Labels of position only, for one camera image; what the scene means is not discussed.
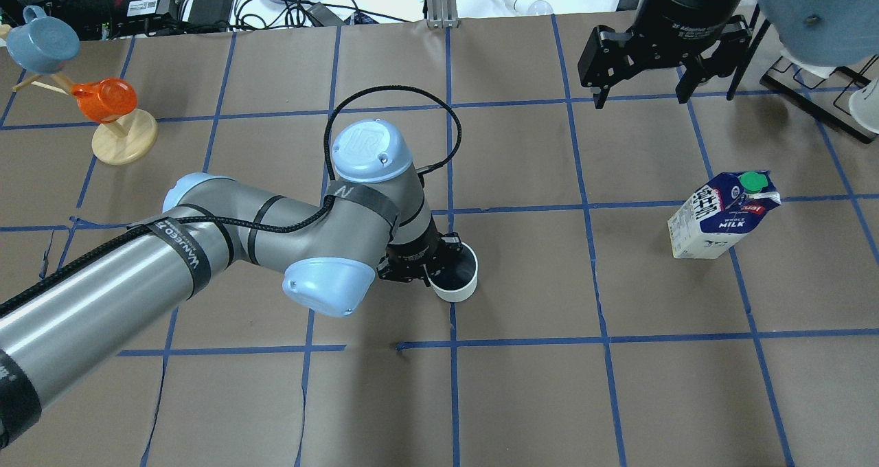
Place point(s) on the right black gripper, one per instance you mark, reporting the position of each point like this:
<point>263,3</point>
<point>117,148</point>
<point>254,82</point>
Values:
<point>680,17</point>

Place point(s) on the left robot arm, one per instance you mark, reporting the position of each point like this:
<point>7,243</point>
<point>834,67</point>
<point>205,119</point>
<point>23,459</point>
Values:
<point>373,223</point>

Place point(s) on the black power adapter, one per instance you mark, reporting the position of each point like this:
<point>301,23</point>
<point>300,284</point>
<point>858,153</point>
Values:
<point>209,15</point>

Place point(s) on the black box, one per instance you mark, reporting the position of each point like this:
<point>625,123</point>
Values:
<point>108,19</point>

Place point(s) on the blue mug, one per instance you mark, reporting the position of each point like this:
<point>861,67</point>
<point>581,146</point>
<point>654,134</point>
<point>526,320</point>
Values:
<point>44,44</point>

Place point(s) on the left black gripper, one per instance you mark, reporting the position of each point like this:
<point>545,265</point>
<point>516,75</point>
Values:
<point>417,251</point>

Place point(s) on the wooden mug tree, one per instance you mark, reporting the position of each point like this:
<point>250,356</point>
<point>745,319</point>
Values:
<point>117,143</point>

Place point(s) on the white mug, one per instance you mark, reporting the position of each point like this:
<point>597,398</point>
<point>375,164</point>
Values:
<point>863,106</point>
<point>456,280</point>

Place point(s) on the milk carton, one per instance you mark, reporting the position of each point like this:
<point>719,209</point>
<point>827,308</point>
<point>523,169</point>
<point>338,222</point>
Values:
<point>721,212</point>

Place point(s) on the white mug on rack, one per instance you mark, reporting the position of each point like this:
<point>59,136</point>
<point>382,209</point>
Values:
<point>863,106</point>

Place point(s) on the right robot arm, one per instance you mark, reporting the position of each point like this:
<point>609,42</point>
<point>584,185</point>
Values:
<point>827,33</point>

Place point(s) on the light bulb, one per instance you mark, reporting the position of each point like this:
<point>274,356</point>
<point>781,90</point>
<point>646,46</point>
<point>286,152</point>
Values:
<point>528,7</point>

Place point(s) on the aluminium frame post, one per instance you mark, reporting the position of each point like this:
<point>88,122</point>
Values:
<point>441,14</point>

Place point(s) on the orange mug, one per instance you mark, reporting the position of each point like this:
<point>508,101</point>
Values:
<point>105,101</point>

